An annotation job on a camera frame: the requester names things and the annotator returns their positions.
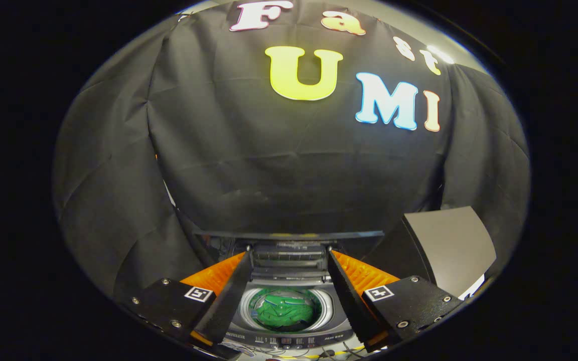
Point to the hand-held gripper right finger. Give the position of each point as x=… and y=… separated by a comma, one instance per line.
x=351, y=301

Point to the beige cabinet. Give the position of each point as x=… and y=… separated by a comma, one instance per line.
x=449, y=245

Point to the grey washing machine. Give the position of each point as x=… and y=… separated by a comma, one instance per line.
x=244, y=318

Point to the green polo shirt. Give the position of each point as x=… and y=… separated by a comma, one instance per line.
x=284, y=313

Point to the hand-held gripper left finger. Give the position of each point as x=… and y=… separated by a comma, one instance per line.
x=226, y=301

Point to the black backdrop cloth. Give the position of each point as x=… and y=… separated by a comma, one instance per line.
x=269, y=165

